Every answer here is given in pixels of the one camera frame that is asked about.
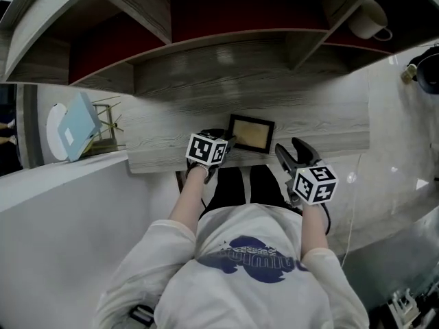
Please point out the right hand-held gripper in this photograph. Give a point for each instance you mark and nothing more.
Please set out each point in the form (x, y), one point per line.
(315, 183)

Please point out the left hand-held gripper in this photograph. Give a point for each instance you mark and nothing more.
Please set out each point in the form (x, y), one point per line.
(205, 147)

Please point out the black framed picture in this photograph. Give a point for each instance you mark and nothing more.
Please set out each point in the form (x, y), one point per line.
(254, 134)

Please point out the person's left forearm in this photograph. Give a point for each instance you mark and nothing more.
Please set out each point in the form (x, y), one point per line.
(187, 201)

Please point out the person's right forearm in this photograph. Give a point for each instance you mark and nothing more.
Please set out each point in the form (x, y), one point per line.
(313, 228)

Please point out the wooden shelf desk unit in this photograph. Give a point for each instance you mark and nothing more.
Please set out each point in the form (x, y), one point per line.
(171, 129)

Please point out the person's black trousers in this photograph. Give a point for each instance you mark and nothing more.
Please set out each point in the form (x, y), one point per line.
(233, 187)

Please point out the person's white printed shirt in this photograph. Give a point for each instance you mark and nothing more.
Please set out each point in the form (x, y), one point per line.
(240, 296)

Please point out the light blue flat box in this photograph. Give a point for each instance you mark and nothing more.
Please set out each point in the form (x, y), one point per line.
(79, 125)

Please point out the white mug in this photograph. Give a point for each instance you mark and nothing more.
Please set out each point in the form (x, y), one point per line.
(367, 19)

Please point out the black bag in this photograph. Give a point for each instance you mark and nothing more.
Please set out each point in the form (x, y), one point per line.
(428, 70)

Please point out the white round disc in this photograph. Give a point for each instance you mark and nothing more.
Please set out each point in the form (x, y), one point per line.
(53, 132)

